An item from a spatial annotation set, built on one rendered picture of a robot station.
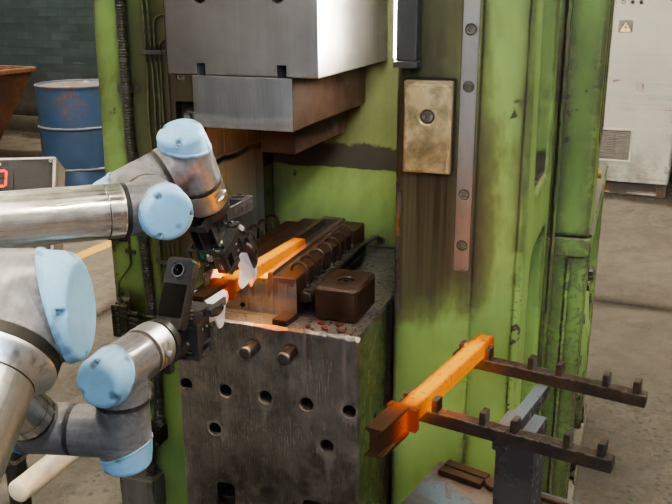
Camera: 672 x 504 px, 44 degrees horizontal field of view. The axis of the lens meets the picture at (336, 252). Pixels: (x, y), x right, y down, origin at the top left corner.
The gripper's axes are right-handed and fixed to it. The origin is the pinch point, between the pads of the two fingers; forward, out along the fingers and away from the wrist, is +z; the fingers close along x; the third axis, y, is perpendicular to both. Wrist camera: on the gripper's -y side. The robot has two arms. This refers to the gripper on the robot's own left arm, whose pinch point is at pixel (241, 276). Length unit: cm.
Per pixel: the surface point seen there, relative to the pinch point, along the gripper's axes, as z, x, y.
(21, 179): -13.0, -47.3, -7.2
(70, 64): 329, -515, -543
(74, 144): 218, -306, -285
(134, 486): 62, -39, 16
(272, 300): 9.8, 2.5, -3.2
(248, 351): 10.7, 1.9, 8.7
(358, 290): 7.4, 19.5, -6.1
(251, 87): -25.6, -0.3, -22.8
